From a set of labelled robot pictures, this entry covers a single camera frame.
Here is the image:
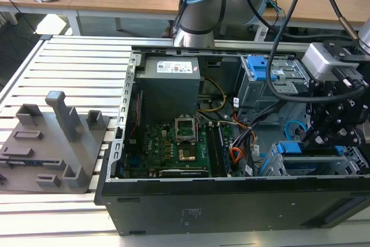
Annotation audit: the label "grey power supply unit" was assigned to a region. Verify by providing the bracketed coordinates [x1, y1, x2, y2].
[134, 56, 202, 116]

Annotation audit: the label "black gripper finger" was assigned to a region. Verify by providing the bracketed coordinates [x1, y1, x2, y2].
[300, 79, 345, 147]
[314, 126, 366, 148]

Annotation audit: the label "grey metal drive cage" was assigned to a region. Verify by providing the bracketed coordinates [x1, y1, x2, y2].
[234, 54, 312, 109]

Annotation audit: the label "hard disk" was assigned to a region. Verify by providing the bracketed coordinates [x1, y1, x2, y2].
[274, 141, 346, 172]

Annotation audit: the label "CPU socket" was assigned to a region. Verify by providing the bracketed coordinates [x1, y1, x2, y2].
[177, 147, 197, 163]

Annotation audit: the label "blue disk wire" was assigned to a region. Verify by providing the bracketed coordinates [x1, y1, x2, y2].
[284, 119, 308, 144]

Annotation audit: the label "black RAM stick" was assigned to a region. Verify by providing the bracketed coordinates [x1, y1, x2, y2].
[216, 125, 232, 177]
[205, 125, 223, 177]

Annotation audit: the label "yellow wire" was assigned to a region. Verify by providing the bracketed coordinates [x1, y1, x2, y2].
[195, 77, 228, 113]

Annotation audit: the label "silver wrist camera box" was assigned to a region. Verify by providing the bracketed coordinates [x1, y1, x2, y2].
[301, 41, 361, 82]

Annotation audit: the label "black cable with bronze plug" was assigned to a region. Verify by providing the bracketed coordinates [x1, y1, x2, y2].
[316, 0, 361, 41]

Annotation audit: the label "empty blue disk carrier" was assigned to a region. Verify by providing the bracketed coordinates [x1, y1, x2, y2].
[246, 55, 279, 82]

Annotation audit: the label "grey parts rack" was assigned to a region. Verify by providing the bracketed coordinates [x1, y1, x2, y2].
[0, 90, 111, 195]

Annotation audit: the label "black graphics card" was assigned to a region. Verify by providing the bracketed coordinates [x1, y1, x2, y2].
[158, 168, 209, 179]

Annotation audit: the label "grey metal disk bay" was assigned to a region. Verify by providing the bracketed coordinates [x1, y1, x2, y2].
[257, 141, 370, 177]

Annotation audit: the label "black open PC case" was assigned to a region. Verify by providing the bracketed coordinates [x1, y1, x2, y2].
[94, 43, 370, 237]

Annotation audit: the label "black wire bundle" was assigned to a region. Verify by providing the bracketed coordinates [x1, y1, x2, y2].
[231, 99, 290, 157]

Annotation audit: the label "blue cables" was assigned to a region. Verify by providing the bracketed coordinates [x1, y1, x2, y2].
[266, 0, 287, 43]

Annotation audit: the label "orange red wire bundle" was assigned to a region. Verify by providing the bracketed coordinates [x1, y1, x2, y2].
[229, 146, 247, 170]

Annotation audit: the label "metal socket cover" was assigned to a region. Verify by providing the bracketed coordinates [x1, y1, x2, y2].
[175, 116, 199, 145]

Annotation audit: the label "green motherboard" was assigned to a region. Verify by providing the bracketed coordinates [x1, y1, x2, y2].
[124, 122, 232, 179]

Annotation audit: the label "black camera cable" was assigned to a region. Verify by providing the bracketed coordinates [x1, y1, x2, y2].
[265, 0, 368, 104]

